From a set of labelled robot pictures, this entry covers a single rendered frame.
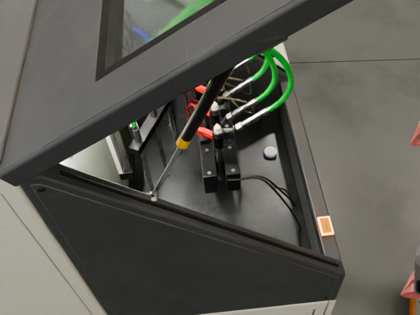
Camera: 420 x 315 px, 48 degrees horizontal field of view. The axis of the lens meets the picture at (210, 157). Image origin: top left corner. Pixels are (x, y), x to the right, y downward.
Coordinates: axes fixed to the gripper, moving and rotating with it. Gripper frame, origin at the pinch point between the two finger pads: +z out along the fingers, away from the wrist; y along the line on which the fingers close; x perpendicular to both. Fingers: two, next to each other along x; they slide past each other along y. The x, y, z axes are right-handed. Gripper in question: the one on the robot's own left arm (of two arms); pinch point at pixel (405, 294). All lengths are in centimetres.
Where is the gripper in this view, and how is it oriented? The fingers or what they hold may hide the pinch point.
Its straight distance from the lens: 114.9
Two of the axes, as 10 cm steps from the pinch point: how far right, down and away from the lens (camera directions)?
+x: 9.0, 4.2, 1.5
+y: -2.7, 7.8, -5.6
